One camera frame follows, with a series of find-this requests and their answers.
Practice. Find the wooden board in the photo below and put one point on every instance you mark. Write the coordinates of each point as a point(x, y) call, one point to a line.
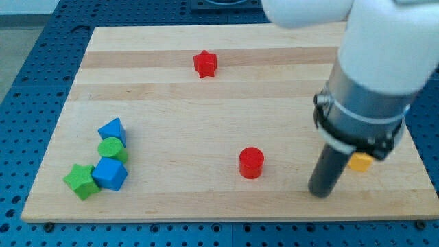
point(185, 133)

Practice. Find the blue triangle block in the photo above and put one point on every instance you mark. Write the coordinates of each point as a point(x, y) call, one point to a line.
point(115, 129)

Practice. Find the blue pentagon block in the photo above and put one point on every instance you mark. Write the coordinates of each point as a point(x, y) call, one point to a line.
point(110, 174)

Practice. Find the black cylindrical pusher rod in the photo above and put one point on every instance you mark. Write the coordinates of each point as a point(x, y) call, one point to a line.
point(329, 167)

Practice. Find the yellow block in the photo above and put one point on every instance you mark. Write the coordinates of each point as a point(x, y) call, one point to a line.
point(360, 162)

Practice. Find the green star block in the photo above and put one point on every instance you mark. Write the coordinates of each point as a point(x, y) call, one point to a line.
point(80, 181)

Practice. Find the green cylinder block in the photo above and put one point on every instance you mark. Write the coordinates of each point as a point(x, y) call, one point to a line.
point(113, 148)

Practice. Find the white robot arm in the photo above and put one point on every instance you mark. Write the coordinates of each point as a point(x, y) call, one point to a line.
point(388, 53)

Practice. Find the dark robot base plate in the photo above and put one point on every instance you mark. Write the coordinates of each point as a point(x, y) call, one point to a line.
point(208, 5)

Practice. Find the red cylinder block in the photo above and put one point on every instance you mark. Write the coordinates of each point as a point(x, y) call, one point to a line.
point(251, 160)

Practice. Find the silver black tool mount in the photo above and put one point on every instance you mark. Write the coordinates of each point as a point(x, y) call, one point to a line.
point(352, 118)

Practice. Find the red star block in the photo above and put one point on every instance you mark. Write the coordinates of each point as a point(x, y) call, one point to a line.
point(205, 64)

